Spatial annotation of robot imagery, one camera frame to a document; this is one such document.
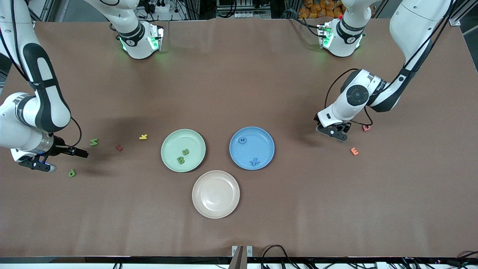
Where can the brown upright post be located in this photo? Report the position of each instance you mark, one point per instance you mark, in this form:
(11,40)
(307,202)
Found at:
(239,259)

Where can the beige plate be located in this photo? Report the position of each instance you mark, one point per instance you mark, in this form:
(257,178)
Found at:
(216,194)

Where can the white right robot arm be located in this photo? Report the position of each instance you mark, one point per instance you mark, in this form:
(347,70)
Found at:
(15,127)

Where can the black table edge rail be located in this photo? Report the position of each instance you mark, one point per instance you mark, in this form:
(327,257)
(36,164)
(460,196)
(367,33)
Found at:
(112,259)

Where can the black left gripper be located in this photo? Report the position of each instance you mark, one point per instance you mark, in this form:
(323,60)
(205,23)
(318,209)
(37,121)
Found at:
(345,126)

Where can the aluminium frame profile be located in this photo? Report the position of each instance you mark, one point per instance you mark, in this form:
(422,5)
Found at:
(456,20)
(42,11)

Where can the green foam letter P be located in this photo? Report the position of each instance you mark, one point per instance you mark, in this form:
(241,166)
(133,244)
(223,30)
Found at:
(71,173)

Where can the blue plate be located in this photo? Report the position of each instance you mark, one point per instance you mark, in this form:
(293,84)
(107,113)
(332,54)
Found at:
(257,145)

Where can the green foam letter B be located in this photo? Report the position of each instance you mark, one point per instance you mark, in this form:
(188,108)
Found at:
(180,161)

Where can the small metal bracket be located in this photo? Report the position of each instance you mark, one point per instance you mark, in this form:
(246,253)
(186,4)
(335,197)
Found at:
(249,251)

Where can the pile of orange objects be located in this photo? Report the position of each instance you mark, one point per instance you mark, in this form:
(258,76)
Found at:
(317,7)

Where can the brown table cover mat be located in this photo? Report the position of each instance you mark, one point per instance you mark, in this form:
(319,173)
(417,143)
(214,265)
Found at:
(239,93)

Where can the green plate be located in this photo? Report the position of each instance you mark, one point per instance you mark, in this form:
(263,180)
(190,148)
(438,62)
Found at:
(175,145)

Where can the green foam letter M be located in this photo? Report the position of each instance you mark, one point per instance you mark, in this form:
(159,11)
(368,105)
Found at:
(93,142)

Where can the blue foam letter C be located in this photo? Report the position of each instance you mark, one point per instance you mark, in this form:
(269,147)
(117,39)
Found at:
(240,140)

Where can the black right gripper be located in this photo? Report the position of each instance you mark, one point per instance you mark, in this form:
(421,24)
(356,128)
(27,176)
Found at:
(59,148)

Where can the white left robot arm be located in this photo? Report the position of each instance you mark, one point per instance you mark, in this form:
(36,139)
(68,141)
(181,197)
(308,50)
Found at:
(410,22)

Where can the blue foam letter X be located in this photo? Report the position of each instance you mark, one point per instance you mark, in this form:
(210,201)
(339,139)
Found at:
(254,161)

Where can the white power strip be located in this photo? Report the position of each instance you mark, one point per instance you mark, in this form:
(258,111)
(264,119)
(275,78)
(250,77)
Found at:
(246,15)
(158,6)

